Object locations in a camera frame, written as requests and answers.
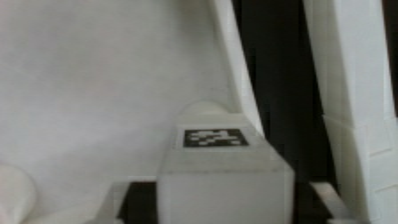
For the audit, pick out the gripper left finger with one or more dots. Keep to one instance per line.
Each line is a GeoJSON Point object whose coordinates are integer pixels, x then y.
{"type": "Point", "coordinates": [108, 216]}

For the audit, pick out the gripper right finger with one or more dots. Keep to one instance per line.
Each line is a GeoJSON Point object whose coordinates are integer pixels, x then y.
{"type": "Point", "coordinates": [335, 204]}

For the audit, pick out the white table leg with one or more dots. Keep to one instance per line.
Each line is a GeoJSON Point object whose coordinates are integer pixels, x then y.
{"type": "Point", "coordinates": [225, 183]}

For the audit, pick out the white square tabletop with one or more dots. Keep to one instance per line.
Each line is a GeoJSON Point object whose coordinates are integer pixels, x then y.
{"type": "Point", "coordinates": [110, 63]}

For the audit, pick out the white obstacle fence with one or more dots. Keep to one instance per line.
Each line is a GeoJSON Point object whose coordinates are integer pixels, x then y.
{"type": "Point", "coordinates": [348, 35]}

